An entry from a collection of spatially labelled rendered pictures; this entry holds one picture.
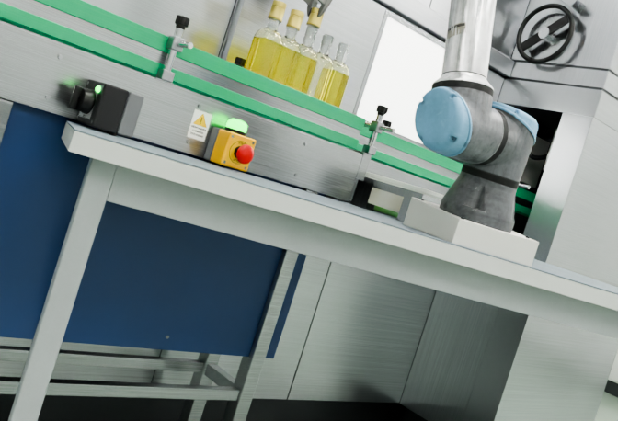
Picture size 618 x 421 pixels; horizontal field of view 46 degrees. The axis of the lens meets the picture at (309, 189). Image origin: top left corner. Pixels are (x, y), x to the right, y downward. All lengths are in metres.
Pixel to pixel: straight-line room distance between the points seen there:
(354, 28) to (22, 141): 1.06
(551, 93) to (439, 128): 1.28
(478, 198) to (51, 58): 0.83
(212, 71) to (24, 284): 0.56
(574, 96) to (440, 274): 1.25
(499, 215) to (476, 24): 0.36
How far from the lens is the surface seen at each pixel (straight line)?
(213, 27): 1.86
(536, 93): 2.62
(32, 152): 1.40
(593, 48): 2.58
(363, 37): 2.13
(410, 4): 2.27
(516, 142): 1.44
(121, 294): 1.54
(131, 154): 1.14
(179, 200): 1.21
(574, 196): 2.49
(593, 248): 2.69
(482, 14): 1.42
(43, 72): 1.36
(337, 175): 1.76
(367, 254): 1.33
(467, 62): 1.38
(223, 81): 1.55
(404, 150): 2.08
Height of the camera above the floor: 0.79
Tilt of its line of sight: 1 degrees down
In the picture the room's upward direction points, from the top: 18 degrees clockwise
